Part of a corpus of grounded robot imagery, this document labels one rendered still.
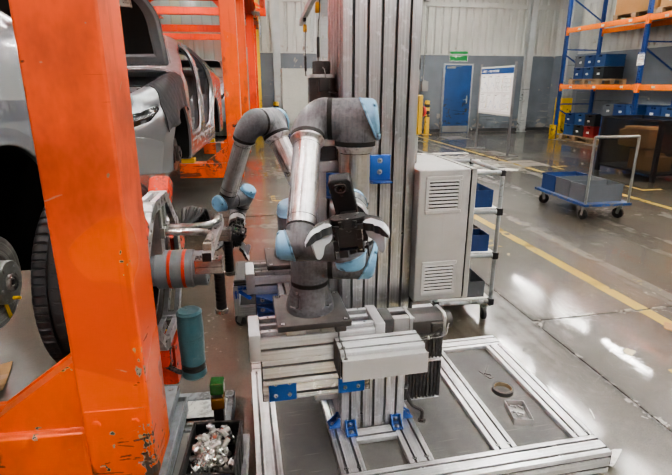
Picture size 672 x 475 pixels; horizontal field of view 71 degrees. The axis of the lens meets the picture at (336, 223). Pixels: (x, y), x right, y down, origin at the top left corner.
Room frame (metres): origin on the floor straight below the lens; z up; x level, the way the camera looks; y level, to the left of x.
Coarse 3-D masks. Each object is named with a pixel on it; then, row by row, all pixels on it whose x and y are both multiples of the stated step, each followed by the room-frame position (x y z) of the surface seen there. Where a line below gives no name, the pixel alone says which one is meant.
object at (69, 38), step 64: (64, 0) 0.99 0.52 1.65; (64, 64) 0.98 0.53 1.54; (64, 128) 0.98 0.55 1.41; (128, 128) 1.10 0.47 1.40; (64, 192) 0.98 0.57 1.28; (128, 192) 1.04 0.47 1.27; (64, 256) 0.98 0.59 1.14; (128, 256) 0.99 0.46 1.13; (128, 320) 0.99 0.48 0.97; (128, 384) 0.99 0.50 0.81; (128, 448) 0.98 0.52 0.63
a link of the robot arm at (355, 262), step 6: (330, 246) 1.07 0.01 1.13; (324, 252) 1.07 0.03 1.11; (330, 252) 1.07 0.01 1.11; (360, 252) 1.07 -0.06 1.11; (324, 258) 1.07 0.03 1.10; (330, 258) 1.07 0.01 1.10; (342, 258) 1.07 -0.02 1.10; (348, 258) 1.07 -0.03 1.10; (354, 258) 1.07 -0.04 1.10; (360, 258) 1.07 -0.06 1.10; (336, 264) 1.09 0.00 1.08; (342, 264) 1.07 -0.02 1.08; (348, 264) 1.07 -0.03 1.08; (354, 264) 1.07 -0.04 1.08; (360, 264) 1.07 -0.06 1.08; (342, 270) 1.08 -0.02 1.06; (348, 270) 1.07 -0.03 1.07; (354, 270) 1.07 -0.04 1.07
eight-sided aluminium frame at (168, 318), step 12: (156, 192) 1.70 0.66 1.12; (144, 204) 1.51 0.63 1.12; (156, 204) 1.56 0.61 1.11; (168, 204) 1.74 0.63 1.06; (168, 216) 1.79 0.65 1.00; (168, 240) 1.86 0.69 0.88; (168, 288) 1.79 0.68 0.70; (180, 288) 1.80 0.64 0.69; (168, 300) 1.75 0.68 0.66; (180, 300) 1.78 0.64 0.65; (168, 312) 1.72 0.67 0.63; (168, 324) 1.69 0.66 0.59; (168, 336) 1.54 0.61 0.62; (168, 348) 1.50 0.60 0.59
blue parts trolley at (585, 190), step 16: (592, 160) 5.20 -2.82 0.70; (544, 176) 6.08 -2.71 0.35; (560, 176) 5.84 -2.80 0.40; (576, 176) 5.88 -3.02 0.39; (592, 176) 5.88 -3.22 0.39; (544, 192) 5.94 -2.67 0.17; (560, 192) 5.72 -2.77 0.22; (576, 192) 5.43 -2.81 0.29; (592, 192) 5.30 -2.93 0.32; (608, 192) 5.33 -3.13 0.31
